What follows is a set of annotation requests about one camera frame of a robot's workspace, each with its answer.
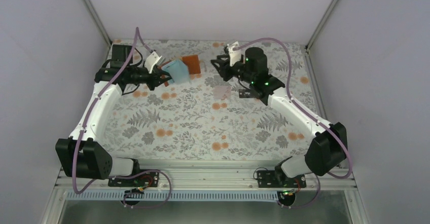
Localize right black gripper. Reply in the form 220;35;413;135
210;54;254;84

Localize brown leather card holder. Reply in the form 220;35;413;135
163;54;201;87

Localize pink white credit card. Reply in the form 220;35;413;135
213;86;232;100

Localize teal grey credit card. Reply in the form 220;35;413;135
161;61;175;76

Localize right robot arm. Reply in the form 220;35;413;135
210;47;351;187

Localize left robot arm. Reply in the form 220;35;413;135
55;45;170;186

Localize floral patterned table mat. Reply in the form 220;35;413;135
101;40;310;161

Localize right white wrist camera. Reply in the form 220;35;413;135
225;41;242;67

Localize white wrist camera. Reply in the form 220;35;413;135
144;50;162;74
225;41;242;67

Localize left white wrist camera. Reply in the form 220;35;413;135
144;50;162;74

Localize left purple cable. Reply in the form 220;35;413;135
72;27;172;210

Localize purple cable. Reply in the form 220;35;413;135
233;38;353;210
72;27;172;210

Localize aluminium rail frame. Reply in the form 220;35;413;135
55;159;357;191

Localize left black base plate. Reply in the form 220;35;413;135
108;170;160;188

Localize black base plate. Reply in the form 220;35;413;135
254;169;307;189
108;170;160;188

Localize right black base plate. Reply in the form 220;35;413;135
254;169;307;189

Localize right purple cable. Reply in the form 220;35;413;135
233;38;353;210

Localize slotted grey cable duct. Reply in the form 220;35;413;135
65;190;278;202

